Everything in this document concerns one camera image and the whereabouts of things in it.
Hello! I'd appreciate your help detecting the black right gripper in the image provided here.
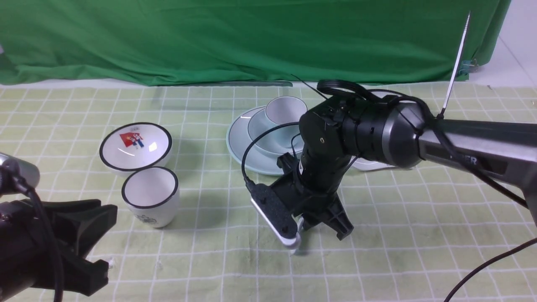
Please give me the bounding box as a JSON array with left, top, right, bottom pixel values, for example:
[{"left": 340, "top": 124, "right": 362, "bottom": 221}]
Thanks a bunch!
[{"left": 271, "top": 151, "right": 354, "bottom": 241}]

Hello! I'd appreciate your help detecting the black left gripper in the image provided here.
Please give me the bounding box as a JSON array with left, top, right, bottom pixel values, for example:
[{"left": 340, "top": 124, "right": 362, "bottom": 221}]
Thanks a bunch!
[{"left": 0, "top": 199, "right": 118, "bottom": 297}]

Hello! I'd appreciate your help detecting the light blue ceramic spoon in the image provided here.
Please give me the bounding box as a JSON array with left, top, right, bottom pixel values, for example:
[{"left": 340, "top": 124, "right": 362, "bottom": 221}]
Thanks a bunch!
[{"left": 290, "top": 216, "right": 305, "bottom": 255}]

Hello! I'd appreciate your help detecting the light blue bowl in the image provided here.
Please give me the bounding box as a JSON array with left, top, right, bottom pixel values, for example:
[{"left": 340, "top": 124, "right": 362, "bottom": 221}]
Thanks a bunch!
[{"left": 248, "top": 107, "right": 304, "bottom": 157}]

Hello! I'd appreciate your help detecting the light blue cup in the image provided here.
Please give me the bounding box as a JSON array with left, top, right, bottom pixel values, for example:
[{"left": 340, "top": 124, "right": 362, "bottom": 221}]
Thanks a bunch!
[{"left": 265, "top": 96, "right": 308, "bottom": 125}]

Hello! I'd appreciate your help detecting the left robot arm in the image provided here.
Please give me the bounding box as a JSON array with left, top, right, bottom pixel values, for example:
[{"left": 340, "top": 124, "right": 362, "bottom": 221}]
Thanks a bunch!
[{"left": 0, "top": 153, "right": 118, "bottom": 302}]

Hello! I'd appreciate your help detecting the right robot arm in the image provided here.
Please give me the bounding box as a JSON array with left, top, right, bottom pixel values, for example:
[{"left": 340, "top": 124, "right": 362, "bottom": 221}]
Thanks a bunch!
[{"left": 261, "top": 80, "right": 536, "bottom": 247}]

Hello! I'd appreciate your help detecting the white cup with black rim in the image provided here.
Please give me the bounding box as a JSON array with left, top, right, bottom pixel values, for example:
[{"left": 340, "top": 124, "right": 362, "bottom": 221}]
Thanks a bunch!
[{"left": 121, "top": 167, "right": 180, "bottom": 228}]

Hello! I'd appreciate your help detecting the light green checkered tablecloth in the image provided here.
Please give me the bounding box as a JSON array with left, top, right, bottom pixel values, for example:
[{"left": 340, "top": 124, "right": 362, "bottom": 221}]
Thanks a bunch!
[{"left": 0, "top": 86, "right": 536, "bottom": 302}]

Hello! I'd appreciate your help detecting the white bowl with black rim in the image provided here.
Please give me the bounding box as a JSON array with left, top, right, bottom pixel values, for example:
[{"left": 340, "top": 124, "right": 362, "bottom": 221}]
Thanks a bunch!
[{"left": 99, "top": 122, "right": 173, "bottom": 177}]

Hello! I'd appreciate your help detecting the white plate with cartoon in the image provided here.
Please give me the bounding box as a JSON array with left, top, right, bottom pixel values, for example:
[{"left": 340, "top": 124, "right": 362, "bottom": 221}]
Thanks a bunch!
[{"left": 352, "top": 89, "right": 404, "bottom": 172}]

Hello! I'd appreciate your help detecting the binder clip on backdrop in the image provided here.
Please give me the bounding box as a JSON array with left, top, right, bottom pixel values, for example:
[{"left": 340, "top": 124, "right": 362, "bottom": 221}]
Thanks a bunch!
[{"left": 458, "top": 59, "right": 480, "bottom": 76}]

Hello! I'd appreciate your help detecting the green backdrop cloth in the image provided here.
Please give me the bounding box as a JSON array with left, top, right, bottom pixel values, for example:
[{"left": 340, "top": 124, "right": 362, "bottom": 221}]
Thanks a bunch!
[{"left": 0, "top": 0, "right": 511, "bottom": 86}]

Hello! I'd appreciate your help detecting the white zip tie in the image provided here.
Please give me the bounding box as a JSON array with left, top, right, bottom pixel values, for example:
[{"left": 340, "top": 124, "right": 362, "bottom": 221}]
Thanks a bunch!
[{"left": 437, "top": 11, "right": 471, "bottom": 119}]

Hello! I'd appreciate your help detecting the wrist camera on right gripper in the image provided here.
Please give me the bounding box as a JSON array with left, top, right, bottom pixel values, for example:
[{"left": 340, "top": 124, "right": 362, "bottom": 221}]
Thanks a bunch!
[{"left": 247, "top": 183, "right": 297, "bottom": 250}]

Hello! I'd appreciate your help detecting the black cable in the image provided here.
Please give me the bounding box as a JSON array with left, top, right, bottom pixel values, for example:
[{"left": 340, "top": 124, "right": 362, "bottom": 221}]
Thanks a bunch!
[{"left": 445, "top": 237, "right": 537, "bottom": 302}]

